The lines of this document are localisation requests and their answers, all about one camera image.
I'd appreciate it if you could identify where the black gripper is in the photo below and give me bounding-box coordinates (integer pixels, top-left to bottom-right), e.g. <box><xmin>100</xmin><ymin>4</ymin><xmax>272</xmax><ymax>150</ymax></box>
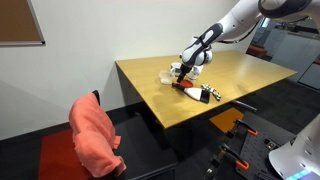
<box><xmin>177</xmin><ymin>64</ymin><xmax>191</xmax><ymax>83</ymax></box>

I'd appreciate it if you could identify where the white black hand brush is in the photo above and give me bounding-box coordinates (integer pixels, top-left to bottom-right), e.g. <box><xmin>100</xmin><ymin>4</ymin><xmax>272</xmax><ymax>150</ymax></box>
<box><xmin>172</xmin><ymin>83</ymin><xmax>210</xmax><ymax>104</ymax></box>

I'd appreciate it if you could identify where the pile of candies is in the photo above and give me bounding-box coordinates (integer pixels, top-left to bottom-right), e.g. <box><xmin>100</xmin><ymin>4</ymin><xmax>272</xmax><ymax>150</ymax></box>
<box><xmin>201</xmin><ymin>84</ymin><xmax>221</xmax><ymax>101</ymax></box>

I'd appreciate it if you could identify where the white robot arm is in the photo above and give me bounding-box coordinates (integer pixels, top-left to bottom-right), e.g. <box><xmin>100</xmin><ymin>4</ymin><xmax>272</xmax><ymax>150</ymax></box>
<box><xmin>177</xmin><ymin>0</ymin><xmax>320</xmax><ymax>83</ymax></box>

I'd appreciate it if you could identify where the red plastic lid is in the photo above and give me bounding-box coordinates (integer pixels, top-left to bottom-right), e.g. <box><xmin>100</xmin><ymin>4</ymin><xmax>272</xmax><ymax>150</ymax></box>
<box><xmin>179</xmin><ymin>80</ymin><xmax>193</xmax><ymax>88</ymax></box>

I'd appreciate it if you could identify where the white green ceramic mug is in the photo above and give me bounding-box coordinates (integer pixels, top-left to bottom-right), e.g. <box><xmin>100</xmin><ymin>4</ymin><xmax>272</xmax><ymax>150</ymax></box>
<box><xmin>171</xmin><ymin>62</ymin><xmax>181</xmax><ymax>76</ymax></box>

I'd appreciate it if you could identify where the clear plastic container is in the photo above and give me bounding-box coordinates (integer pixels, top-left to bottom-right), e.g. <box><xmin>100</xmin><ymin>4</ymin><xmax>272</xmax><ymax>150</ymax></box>
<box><xmin>159</xmin><ymin>70</ymin><xmax>175</xmax><ymax>85</ymax></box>

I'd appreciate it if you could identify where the white bottle black cap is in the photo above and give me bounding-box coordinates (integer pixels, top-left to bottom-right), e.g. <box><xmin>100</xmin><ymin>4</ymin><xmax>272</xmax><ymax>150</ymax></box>
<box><xmin>187</xmin><ymin>65</ymin><xmax>203</xmax><ymax>80</ymax></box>

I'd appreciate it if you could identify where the black chair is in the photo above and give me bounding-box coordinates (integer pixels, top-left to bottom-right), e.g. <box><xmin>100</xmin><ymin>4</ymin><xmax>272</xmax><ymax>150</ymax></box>
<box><xmin>76</xmin><ymin>89</ymin><xmax>179</xmax><ymax>180</ymax></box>

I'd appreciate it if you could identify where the black clamp orange tip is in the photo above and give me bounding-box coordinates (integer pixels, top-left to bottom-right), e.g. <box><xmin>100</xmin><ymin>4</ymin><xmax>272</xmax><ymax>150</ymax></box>
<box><xmin>234</xmin><ymin>119</ymin><xmax>258</xmax><ymax>136</ymax></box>

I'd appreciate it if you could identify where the black perforated mounting board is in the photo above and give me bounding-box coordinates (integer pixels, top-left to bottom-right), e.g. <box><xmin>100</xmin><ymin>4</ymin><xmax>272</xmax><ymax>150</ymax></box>
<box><xmin>203</xmin><ymin>112</ymin><xmax>295</xmax><ymax>180</ymax></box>

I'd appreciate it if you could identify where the salmon pink towel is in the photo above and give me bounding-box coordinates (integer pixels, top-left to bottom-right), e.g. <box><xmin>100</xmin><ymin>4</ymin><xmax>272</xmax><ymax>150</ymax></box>
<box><xmin>69</xmin><ymin>91</ymin><xmax>126</xmax><ymax>178</ymax></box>

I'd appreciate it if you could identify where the cork notice board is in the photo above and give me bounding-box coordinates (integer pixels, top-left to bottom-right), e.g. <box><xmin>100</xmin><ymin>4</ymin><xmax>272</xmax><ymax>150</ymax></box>
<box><xmin>0</xmin><ymin>0</ymin><xmax>45</xmax><ymax>46</ymax></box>

